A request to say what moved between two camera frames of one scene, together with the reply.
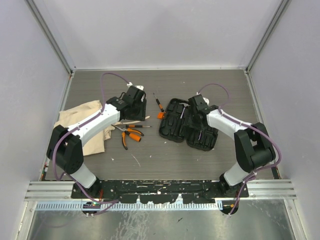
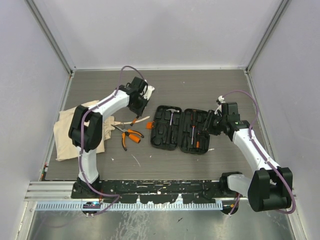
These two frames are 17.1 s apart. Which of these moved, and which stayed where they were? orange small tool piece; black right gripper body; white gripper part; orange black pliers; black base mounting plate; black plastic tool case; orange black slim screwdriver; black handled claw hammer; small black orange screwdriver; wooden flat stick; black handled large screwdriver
Moved: white gripper part; black handled claw hammer; orange small tool piece; black right gripper body; black handled large screwdriver; small black orange screwdriver; orange black slim screwdriver; black plastic tool case
Stayed: orange black pliers; wooden flat stick; black base mounting plate
